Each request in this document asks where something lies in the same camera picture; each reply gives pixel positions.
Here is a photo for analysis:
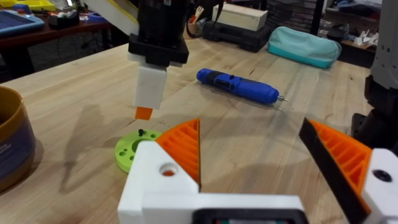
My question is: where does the blue electric screwdriver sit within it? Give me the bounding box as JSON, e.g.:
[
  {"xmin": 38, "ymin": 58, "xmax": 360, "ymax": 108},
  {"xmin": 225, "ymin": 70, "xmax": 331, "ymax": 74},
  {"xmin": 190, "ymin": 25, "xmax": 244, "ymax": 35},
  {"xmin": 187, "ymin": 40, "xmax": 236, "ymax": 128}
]
[{"xmin": 195, "ymin": 68, "xmax": 289, "ymax": 105}]

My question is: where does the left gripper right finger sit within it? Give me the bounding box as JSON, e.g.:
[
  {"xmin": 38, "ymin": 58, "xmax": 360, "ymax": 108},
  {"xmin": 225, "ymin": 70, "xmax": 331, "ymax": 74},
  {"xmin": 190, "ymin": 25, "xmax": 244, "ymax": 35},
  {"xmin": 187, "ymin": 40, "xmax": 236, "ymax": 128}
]
[{"xmin": 298, "ymin": 117, "xmax": 398, "ymax": 224}]

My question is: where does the blue tray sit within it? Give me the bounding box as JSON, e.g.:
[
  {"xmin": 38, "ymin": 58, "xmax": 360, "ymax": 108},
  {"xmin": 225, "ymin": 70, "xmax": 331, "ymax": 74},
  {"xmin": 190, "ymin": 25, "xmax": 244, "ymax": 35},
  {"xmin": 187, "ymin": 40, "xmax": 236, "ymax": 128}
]
[{"xmin": 0, "ymin": 9, "xmax": 45, "ymax": 39}]

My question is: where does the cream rectangular box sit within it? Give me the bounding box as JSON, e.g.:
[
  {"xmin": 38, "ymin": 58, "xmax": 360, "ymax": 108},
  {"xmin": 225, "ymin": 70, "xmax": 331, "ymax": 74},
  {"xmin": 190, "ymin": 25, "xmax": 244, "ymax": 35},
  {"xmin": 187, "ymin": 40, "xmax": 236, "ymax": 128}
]
[{"xmin": 211, "ymin": 2, "xmax": 269, "ymax": 32}]

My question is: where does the black tape dispenser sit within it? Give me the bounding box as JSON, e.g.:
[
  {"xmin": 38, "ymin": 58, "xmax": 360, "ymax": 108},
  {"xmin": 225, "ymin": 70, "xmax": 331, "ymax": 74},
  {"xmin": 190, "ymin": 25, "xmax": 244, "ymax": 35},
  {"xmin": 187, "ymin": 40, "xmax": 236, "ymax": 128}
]
[{"xmin": 47, "ymin": 9, "xmax": 81, "ymax": 31}]

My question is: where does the green disc with holes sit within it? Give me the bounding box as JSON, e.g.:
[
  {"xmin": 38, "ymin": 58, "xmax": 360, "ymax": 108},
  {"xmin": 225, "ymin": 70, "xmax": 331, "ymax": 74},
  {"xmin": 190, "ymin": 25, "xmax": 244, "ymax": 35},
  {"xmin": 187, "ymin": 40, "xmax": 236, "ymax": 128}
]
[{"xmin": 114, "ymin": 129, "xmax": 163, "ymax": 174}]

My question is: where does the wooden cutlery in holder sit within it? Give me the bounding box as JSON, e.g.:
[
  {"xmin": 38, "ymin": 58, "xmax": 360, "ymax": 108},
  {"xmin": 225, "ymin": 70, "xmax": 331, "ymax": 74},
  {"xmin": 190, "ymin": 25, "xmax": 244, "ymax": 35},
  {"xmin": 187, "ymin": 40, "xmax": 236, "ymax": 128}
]
[{"xmin": 187, "ymin": 5, "xmax": 205, "ymax": 35}]

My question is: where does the flat plate on right wrist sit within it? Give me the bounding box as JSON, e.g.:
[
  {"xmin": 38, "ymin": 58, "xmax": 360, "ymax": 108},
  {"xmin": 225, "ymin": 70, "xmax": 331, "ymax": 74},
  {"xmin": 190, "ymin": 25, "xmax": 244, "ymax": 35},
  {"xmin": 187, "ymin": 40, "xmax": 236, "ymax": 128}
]
[{"xmin": 83, "ymin": 0, "xmax": 140, "ymax": 37}]

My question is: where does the black tool case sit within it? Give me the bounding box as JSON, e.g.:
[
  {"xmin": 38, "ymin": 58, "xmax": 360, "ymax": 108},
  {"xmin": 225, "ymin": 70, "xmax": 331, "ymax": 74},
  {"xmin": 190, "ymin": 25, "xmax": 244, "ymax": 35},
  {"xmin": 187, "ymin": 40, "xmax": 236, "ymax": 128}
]
[{"xmin": 201, "ymin": 19, "xmax": 272, "ymax": 54}]

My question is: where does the teal zip bag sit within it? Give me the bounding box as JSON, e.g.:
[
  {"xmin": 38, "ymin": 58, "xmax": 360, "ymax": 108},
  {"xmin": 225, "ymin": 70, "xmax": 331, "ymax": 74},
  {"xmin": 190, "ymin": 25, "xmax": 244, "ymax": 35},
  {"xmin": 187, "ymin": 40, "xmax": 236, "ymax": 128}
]
[{"xmin": 267, "ymin": 26, "xmax": 343, "ymax": 70}]

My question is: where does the yellow board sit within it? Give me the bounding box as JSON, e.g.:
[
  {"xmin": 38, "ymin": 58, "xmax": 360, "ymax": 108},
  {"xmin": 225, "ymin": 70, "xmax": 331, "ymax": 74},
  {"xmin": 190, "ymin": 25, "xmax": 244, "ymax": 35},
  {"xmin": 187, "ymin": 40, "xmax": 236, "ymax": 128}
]
[{"xmin": 0, "ymin": 0, "xmax": 57, "ymax": 12}]

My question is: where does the brown tub with blue label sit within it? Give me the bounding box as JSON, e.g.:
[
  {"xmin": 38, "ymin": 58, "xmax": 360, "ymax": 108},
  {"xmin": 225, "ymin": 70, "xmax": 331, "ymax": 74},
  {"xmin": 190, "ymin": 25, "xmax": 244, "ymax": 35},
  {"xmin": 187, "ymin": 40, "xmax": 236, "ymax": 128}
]
[{"xmin": 0, "ymin": 85, "xmax": 37, "ymax": 194}]

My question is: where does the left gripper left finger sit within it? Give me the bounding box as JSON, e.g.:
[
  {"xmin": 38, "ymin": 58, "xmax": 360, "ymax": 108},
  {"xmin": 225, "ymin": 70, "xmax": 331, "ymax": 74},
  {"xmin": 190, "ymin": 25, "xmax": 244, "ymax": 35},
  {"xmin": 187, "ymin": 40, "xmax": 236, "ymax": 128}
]
[{"xmin": 117, "ymin": 118, "xmax": 202, "ymax": 224}]

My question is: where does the dark red side table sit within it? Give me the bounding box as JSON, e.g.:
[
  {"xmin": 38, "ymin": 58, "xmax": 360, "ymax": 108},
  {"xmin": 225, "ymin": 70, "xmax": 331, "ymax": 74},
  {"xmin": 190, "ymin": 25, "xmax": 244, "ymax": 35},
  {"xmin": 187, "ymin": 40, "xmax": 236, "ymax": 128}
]
[{"xmin": 0, "ymin": 17, "xmax": 113, "ymax": 78}]

